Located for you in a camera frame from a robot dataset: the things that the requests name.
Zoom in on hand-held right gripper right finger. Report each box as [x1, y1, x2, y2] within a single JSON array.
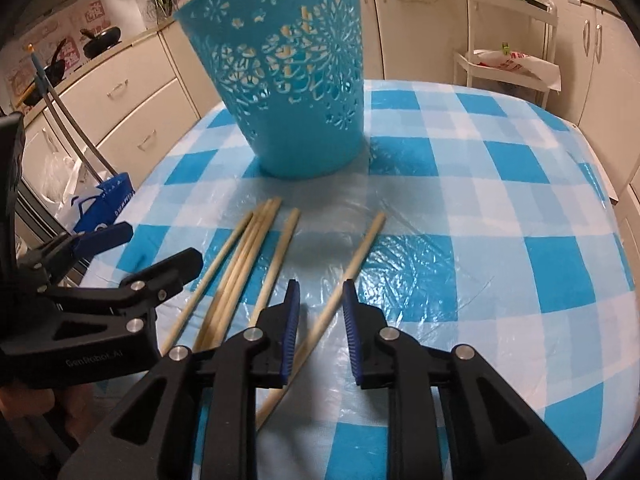
[[342, 280, 586, 480]]

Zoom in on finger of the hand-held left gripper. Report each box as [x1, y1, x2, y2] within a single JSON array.
[[17, 221, 135, 286], [0, 247, 204, 391]]

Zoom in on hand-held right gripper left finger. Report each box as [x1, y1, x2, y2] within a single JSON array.
[[57, 280, 301, 480]]

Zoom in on light wooden chopstick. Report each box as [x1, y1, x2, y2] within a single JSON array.
[[255, 211, 387, 431]]

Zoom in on blue perforated plastic basket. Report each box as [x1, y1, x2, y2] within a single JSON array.
[[173, 0, 370, 181]]

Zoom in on blue shopping bag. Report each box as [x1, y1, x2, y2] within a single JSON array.
[[70, 172, 137, 235]]

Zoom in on white plastic bag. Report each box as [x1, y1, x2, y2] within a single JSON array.
[[42, 152, 83, 221]]

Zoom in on grey pole with blue grip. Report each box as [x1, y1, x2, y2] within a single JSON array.
[[40, 105, 101, 186], [27, 44, 118, 181]]

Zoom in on black frying pan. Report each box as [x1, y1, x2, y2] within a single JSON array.
[[22, 40, 71, 106]]

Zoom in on blue white checked tablecloth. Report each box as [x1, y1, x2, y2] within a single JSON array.
[[82, 77, 633, 480]]

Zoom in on cream kitchen base cabinets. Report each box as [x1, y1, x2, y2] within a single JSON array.
[[15, 0, 640, 206]]

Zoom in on black wok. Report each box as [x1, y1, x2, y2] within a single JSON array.
[[81, 26, 122, 59]]

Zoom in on red printed plastic bag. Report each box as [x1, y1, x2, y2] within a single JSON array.
[[474, 47, 562, 93]]

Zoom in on white rolling cart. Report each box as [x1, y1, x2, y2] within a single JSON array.
[[451, 0, 565, 111]]

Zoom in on pink wall stickers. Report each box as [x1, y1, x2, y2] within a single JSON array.
[[4, 0, 106, 106]]

